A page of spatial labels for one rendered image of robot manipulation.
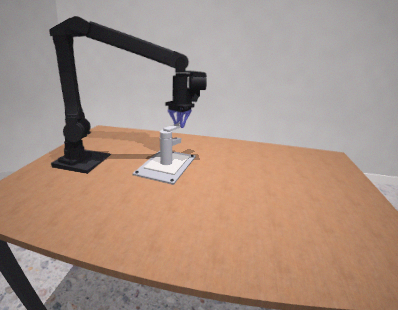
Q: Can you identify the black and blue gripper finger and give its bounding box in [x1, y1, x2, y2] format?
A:
[178, 110, 192, 128]
[168, 110, 179, 124]

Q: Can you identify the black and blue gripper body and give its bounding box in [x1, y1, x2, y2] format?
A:
[165, 89, 195, 113]

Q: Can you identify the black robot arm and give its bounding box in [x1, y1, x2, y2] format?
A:
[49, 16, 207, 166]

